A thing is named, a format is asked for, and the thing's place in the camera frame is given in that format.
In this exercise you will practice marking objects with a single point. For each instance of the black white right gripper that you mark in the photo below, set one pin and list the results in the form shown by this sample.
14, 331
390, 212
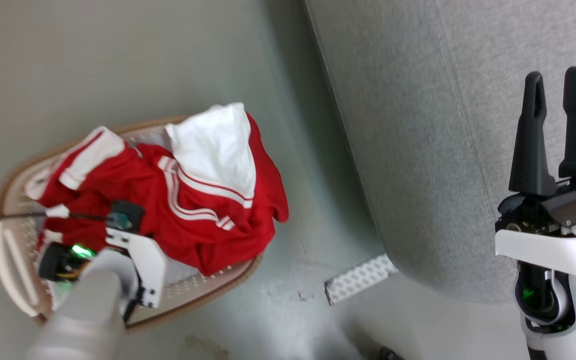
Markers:
533, 247

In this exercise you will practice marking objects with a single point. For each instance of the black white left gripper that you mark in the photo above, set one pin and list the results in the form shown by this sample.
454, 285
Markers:
150, 265

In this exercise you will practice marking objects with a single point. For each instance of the red white-striped sports clothing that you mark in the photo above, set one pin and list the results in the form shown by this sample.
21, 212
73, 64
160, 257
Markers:
203, 220

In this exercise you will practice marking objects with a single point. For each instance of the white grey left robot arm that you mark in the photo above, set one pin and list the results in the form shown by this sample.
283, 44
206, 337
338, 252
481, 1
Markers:
83, 320

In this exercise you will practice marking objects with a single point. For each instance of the cream brown-rimmed laundry basket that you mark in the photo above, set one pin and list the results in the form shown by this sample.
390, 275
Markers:
188, 295

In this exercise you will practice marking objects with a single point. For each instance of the grey fabric sofa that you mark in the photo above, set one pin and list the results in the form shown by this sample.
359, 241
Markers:
418, 150

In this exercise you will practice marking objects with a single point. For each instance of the white perforated floor strip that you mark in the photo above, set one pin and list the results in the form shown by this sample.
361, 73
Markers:
360, 278

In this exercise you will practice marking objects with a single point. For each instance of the small black base part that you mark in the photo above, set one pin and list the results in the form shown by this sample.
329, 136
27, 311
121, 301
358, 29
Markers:
390, 355

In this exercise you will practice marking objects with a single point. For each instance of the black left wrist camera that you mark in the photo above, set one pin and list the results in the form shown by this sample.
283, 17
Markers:
128, 212

